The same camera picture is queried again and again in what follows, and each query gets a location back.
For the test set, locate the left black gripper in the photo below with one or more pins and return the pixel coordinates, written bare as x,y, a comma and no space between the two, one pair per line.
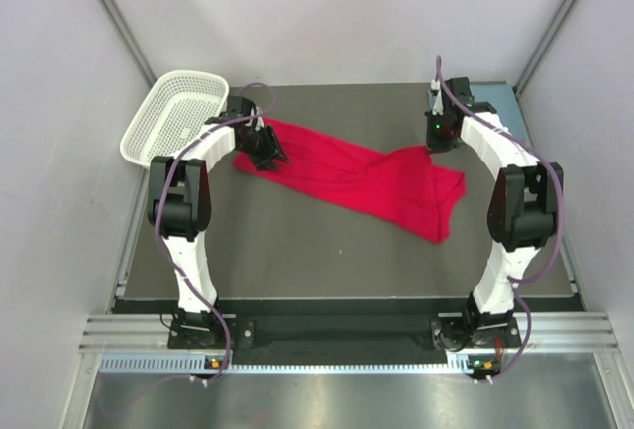
271,150

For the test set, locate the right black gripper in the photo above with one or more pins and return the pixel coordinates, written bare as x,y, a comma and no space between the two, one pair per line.
431,140

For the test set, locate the red t shirt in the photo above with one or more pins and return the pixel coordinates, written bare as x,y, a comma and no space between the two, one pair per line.
403,187

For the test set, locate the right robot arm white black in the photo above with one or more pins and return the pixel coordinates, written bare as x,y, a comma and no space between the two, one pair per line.
525,204

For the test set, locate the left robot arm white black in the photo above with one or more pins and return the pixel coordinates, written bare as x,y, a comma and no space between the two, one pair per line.
179,208

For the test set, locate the folded blue t shirt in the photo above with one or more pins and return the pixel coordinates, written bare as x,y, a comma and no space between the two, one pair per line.
499,96

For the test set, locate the white perforated plastic basket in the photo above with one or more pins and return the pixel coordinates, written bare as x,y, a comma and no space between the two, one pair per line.
172,115

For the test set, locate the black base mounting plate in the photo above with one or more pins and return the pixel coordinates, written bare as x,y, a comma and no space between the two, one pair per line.
428,323

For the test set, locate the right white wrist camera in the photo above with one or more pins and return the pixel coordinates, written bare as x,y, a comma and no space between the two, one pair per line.
436,95

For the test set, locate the aluminium frame rail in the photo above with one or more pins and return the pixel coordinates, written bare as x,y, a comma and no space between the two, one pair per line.
551,332

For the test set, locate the left aluminium corner post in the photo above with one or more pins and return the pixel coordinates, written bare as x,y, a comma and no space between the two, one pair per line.
133,48

